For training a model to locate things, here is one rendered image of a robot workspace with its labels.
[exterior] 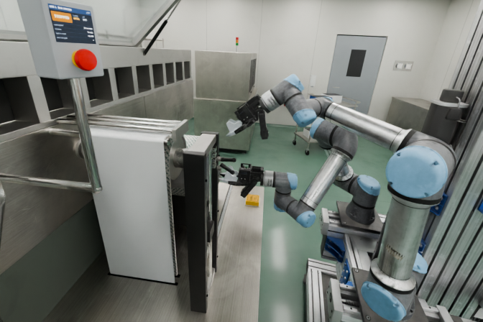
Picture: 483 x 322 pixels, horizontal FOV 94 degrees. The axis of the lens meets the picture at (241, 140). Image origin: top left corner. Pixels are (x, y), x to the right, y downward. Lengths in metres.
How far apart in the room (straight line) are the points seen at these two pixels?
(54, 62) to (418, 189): 0.74
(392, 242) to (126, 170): 0.77
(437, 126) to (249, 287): 0.87
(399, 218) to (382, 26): 5.26
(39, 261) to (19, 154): 0.31
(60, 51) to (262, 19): 5.12
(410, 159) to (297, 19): 4.93
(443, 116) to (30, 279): 1.36
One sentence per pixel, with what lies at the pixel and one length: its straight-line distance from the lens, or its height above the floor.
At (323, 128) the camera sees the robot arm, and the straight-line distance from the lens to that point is 1.12.
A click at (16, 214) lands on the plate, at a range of 0.81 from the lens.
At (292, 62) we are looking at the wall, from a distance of 5.40.
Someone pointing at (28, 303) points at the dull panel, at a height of 1.00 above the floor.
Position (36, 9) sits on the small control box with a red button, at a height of 1.69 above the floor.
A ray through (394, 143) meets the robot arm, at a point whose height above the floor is 1.42.
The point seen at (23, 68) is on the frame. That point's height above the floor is 1.59.
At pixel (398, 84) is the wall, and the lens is 6.08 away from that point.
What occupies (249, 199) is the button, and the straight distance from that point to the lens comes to 1.26.
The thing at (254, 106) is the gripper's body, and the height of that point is 1.46.
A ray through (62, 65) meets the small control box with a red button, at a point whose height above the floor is 1.63.
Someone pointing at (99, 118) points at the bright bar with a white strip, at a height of 1.46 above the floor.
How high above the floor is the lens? 1.66
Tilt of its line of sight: 21 degrees down
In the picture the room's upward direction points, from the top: 3 degrees clockwise
